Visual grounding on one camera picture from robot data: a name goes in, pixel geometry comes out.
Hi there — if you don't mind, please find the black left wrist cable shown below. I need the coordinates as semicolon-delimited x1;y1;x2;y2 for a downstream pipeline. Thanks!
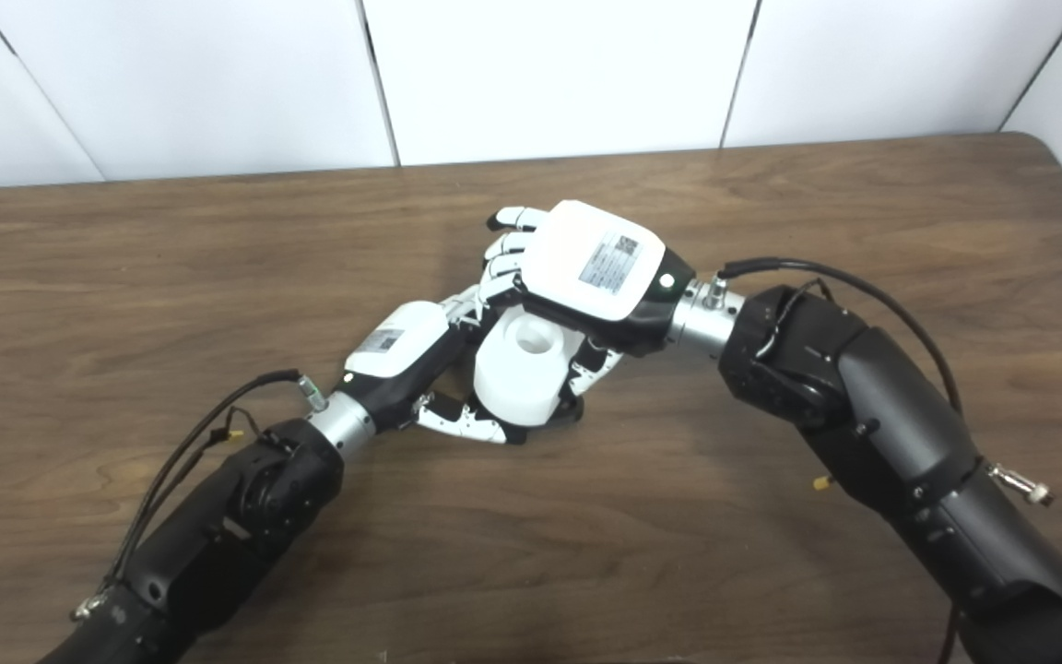
75;369;329;621

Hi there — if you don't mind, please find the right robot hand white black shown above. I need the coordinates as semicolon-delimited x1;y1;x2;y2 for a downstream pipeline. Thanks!
478;199;696;421

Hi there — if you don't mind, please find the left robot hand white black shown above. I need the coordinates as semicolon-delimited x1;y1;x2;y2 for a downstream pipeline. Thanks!
342;286;532;445

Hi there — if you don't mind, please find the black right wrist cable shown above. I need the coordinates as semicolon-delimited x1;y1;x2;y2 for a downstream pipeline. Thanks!
706;257;965;416

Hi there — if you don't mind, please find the round white plastic piece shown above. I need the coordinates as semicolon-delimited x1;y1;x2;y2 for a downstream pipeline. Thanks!
474;306;587;427

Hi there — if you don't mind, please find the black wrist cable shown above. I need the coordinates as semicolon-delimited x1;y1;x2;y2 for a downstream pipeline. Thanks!
75;369;329;621
706;257;965;416

